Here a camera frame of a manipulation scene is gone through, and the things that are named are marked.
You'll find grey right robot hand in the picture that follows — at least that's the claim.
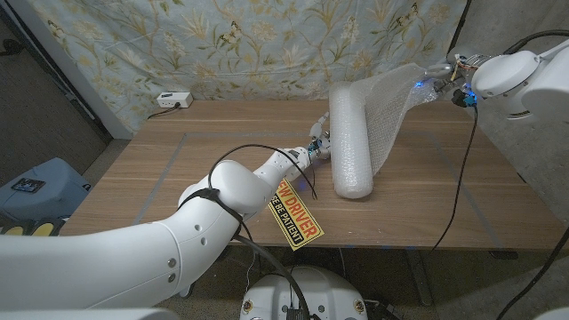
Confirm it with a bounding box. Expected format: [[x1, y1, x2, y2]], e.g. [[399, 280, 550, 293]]
[[424, 52, 490, 101]]

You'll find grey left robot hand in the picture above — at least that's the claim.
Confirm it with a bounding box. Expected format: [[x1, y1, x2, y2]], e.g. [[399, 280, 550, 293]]
[[307, 110, 333, 162]]

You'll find bubble wrap roll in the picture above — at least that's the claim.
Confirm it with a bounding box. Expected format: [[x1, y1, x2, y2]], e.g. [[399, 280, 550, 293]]
[[328, 61, 439, 200]]

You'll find yellow new driver bumper sticker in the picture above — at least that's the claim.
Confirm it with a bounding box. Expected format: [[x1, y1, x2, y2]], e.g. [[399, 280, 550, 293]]
[[267, 178, 325, 252]]

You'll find black backdrop stand pole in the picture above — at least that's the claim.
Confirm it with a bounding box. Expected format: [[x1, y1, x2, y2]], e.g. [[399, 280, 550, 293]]
[[444, 0, 472, 54]]

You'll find white power strip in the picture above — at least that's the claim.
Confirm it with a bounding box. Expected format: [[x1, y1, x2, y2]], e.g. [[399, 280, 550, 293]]
[[156, 92, 195, 109]]

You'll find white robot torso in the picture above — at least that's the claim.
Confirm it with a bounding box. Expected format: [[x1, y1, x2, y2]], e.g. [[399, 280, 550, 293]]
[[239, 265, 369, 320]]

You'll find grey table leg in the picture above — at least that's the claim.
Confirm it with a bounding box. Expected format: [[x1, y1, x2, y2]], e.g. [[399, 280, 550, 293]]
[[404, 248, 435, 307]]

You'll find floral printed backdrop cloth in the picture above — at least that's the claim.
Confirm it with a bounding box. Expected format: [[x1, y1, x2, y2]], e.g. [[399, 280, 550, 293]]
[[26, 0, 468, 134]]

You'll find shoe with yellow insole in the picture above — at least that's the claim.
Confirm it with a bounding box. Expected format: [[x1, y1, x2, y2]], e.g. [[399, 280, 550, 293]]
[[0, 217, 68, 236]]

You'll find black round object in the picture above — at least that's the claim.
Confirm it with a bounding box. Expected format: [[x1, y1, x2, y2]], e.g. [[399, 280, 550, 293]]
[[0, 38, 26, 57]]

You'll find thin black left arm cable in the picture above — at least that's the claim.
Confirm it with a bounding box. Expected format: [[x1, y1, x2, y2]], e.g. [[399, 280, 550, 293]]
[[206, 143, 319, 250]]

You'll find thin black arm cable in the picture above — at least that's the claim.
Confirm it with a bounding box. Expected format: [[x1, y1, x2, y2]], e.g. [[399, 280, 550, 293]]
[[206, 143, 319, 250], [429, 104, 479, 255]]

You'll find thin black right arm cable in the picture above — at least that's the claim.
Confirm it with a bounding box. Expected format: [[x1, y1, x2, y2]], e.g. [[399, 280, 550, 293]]
[[429, 104, 479, 255]]

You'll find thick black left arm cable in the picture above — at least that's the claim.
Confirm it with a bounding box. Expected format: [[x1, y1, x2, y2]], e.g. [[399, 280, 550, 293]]
[[230, 233, 311, 320]]

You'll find black torso cable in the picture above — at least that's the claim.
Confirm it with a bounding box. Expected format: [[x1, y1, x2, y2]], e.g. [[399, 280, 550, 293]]
[[265, 270, 304, 308]]

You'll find black power strip cable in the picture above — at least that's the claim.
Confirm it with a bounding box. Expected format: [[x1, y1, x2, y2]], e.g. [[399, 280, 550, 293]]
[[147, 102, 181, 120]]

